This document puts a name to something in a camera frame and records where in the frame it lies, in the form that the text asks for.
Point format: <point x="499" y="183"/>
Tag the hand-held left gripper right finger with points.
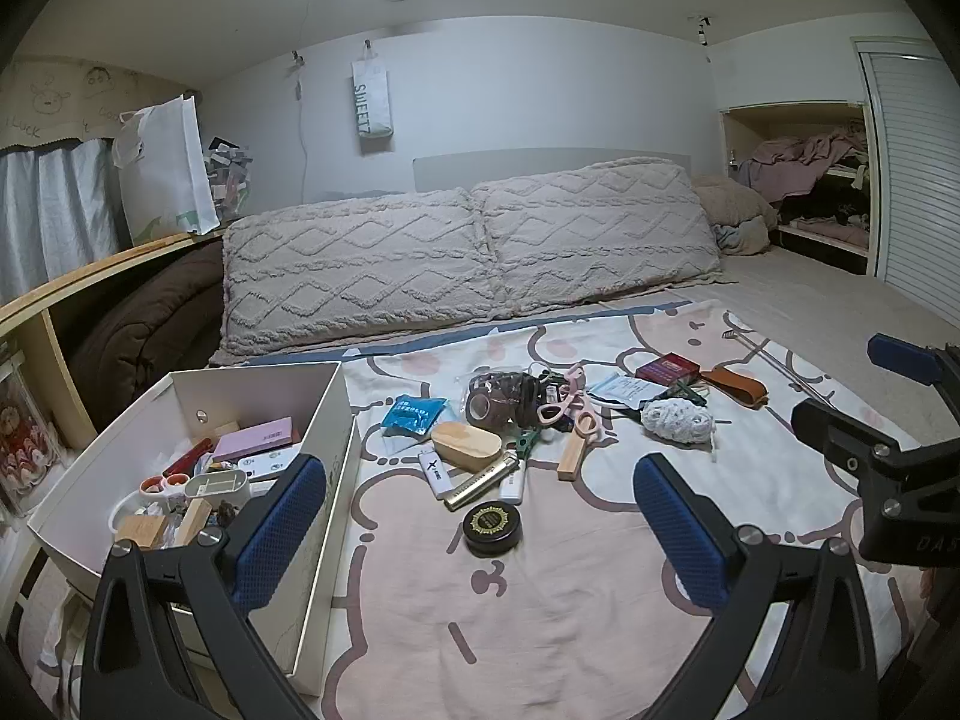
<point x="679" y="536"/>

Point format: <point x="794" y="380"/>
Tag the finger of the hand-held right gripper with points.
<point x="900" y="356"/>
<point x="832" y="427"/>

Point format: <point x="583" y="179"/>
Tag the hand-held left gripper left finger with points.
<point x="277" y="536"/>

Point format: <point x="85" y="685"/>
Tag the white lace yarn ball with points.
<point x="679" y="420"/>

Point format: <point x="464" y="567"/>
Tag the white storage box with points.
<point x="262" y="390"/>

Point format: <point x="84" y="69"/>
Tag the white tube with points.
<point x="515" y="484"/>

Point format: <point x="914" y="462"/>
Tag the black round tin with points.
<point x="493" y="529"/>

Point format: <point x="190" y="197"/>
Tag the white organizer tray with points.
<point x="217" y="487"/>

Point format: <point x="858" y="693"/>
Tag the light wooden bar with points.
<point x="193" y="521"/>

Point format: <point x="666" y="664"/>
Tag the pink flat box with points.
<point x="255" y="440"/>

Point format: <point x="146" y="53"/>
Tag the beige bed sheet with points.
<point x="810" y="292"/>

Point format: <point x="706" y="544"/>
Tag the wardrobe shelf cabinet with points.
<point x="855" y="251"/>

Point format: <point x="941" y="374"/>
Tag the small red case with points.
<point x="186" y="459"/>

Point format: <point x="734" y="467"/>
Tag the long wooden block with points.
<point x="576" y="454"/>

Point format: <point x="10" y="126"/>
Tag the red white scissors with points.
<point x="154" y="487"/>

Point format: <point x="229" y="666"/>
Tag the printed blanket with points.
<point x="570" y="615"/>

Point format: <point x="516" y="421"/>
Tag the square wooden block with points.
<point x="142" y="530"/>

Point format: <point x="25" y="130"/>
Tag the green clip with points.
<point x="525" y="444"/>
<point x="682" y="393"/>

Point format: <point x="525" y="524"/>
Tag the pink scissors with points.
<point x="585" y="421"/>

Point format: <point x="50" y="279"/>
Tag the white blue packet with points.
<point x="622" y="390"/>

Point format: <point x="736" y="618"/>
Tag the red box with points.
<point x="666" y="369"/>

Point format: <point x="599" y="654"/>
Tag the white rectangular case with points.
<point x="435" y="474"/>

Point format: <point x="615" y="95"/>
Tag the white shutter door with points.
<point x="911" y="165"/>

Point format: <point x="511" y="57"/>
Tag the grey cloth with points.
<point x="742" y="238"/>

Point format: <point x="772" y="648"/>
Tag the pile of pink clothes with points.
<point x="806" y="157"/>

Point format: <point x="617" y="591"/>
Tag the beige plush blanket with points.
<point x="731" y="202"/>

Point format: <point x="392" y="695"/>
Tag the brown tape roll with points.
<point x="480" y="403"/>

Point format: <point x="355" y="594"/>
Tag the brown quilt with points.
<point x="142" y="322"/>

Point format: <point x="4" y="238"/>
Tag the textured beige pillow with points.
<point x="352" y="270"/>
<point x="592" y="229"/>

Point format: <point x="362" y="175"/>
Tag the red printed bag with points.
<point x="19" y="435"/>

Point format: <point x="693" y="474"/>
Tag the clear bin of packets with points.
<point x="229" y="176"/>

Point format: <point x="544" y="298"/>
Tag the grey headboard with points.
<point x="555" y="160"/>

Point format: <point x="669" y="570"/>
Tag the white shopping bag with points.
<point x="161" y="165"/>

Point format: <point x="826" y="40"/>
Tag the grey curtain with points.
<point x="52" y="210"/>

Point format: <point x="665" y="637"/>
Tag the hanging fabric pouch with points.
<point x="373" y="101"/>

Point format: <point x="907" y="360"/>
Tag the doodle printed valance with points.
<point x="67" y="101"/>

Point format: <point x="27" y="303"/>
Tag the wooden shelf rail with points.
<point x="75" y="286"/>

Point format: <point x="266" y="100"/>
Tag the black wall hook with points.
<point x="705" y="26"/>

